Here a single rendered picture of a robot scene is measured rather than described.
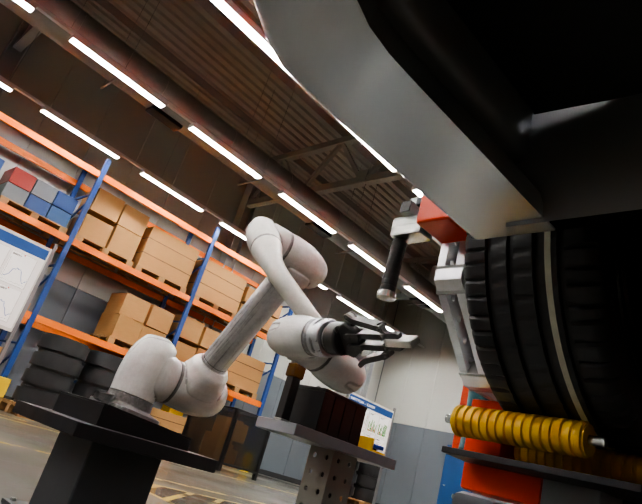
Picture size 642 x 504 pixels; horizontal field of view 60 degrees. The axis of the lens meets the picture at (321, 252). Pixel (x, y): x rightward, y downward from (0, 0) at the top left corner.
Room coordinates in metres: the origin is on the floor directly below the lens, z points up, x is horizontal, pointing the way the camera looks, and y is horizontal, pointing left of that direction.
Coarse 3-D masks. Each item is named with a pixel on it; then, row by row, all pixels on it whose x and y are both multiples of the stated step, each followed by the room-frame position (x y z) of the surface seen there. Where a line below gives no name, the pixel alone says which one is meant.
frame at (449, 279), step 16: (448, 256) 0.98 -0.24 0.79; (464, 256) 0.95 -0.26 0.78; (448, 272) 0.97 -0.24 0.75; (464, 272) 0.95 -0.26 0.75; (448, 288) 0.98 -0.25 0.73; (464, 288) 0.96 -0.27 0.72; (448, 304) 1.00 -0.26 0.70; (464, 304) 0.98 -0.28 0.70; (448, 320) 1.03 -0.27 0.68; (464, 320) 1.00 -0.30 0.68; (464, 336) 1.05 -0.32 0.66; (464, 352) 1.05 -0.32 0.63; (464, 368) 1.07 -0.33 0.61; (480, 368) 1.04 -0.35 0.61; (464, 384) 1.09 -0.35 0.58; (480, 384) 1.06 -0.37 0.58; (496, 400) 1.14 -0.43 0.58
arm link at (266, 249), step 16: (256, 240) 1.63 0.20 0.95; (272, 240) 1.62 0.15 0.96; (256, 256) 1.62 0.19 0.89; (272, 256) 1.57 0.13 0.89; (272, 272) 1.55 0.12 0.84; (288, 272) 1.55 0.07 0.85; (288, 288) 1.53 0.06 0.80; (288, 304) 1.55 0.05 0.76; (304, 304) 1.52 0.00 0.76; (336, 368) 1.38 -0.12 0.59; (352, 368) 1.41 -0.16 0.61; (336, 384) 1.42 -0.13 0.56; (352, 384) 1.44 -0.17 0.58
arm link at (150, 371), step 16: (144, 336) 1.97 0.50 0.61; (128, 352) 1.96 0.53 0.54; (144, 352) 1.92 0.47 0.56; (160, 352) 1.93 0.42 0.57; (176, 352) 2.01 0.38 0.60; (128, 368) 1.92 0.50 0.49; (144, 368) 1.92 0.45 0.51; (160, 368) 1.94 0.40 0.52; (176, 368) 1.98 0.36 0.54; (112, 384) 1.95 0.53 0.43; (128, 384) 1.92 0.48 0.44; (144, 384) 1.92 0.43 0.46; (160, 384) 1.95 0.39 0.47; (176, 384) 1.99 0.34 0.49; (144, 400) 1.95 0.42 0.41; (160, 400) 2.01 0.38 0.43
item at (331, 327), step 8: (328, 328) 1.23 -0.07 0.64; (336, 328) 1.21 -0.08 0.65; (344, 328) 1.20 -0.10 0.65; (352, 328) 1.18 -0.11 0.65; (328, 336) 1.22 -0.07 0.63; (336, 336) 1.22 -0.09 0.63; (328, 344) 1.23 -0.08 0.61; (336, 344) 1.22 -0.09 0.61; (344, 344) 1.23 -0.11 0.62; (328, 352) 1.25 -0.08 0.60; (336, 352) 1.23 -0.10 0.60; (344, 352) 1.24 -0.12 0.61; (352, 352) 1.22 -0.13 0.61; (360, 352) 1.22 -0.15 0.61
